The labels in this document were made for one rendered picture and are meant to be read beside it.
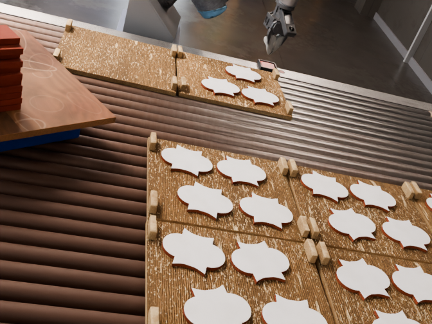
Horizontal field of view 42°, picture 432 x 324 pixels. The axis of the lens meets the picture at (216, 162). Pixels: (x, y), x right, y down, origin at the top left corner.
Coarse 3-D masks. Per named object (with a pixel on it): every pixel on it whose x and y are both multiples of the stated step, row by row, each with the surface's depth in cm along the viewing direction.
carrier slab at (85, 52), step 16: (64, 32) 200; (80, 32) 204; (96, 32) 208; (64, 48) 189; (80, 48) 193; (96, 48) 197; (112, 48) 200; (128, 48) 204; (144, 48) 208; (160, 48) 213; (64, 64) 180; (80, 64) 183; (96, 64) 187; (112, 64) 190; (128, 64) 193; (144, 64) 197; (160, 64) 201; (112, 80) 183; (128, 80) 184; (144, 80) 187; (160, 80) 190
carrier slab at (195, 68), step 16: (176, 64) 207; (192, 64) 209; (208, 64) 213; (224, 64) 218; (192, 80) 198; (240, 80) 210; (272, 80) 218; (192, 96) 189; (208, 96) 191; (224, 96) 194; (240, 96) 198; (256, 112) 195; (272, 112) 195
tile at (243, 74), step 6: (228, 66) 214; (234, 66) 216; (228, 72) 210; (234, 72) 211; (240, 72) 213; (246, 72) 215; (252, 72) 216; (240, 78) 209; (246, 78) 210; (252, 78) 211; (258, 78) 213
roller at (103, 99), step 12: (96, 96) 173; (108, 96) 175; (132, 108) 175; (144, 108) 176; (156, 108) 178; (192, 120) 180; (204, 120) 181; (216, 120) 182; (252, 132) 185; (264, 132) 186; (276, 132) 187; (312, 144) 190; (324, 144) 191; (336, 144) 193; (372, 156) 196; (384, 156) 197; (396, 156) 198
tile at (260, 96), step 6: (246, 90) 201; (252, 90) 203; (258, 90) 204; (264, 90) 206; (246, 96) 197; (252, 96) 198; (258, 96) 200; (264, 96) 201; (270, 96) 203; (276, 96) 204; (258, 102) 196; (264, 102) 197; (270, 102) 199; (276, 102) 201
